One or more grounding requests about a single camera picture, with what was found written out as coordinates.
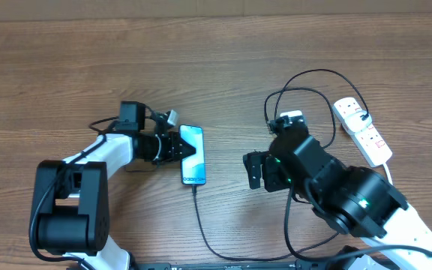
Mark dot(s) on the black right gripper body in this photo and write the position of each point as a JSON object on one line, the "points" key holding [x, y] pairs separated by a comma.
{"points": [[281, 179]]}

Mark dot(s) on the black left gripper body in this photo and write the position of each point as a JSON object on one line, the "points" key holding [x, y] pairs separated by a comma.
{"points": [[169, 147]]}

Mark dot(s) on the blue Samsung smartphone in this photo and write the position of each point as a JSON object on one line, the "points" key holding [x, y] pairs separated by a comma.
{"points": [[193, 164]]}

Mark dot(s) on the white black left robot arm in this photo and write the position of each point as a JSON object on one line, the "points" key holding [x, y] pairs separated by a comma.
{"points": [[70, 214]]}

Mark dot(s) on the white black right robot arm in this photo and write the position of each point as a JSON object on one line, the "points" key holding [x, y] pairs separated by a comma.
{"points": [[352, 200]]}

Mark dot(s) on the white USB charger adapter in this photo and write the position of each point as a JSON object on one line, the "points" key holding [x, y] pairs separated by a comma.
{"points": [[356, 122]]}

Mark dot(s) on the white power strip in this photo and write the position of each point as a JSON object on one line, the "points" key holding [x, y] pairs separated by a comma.
{"points": [[369, 142]]}

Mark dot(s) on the brown cardboard backdrop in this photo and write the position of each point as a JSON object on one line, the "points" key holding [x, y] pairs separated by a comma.
{"points": [[46, 10]]}

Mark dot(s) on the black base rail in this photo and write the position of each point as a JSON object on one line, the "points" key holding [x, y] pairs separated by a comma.
{"points": [[359, 263]]}

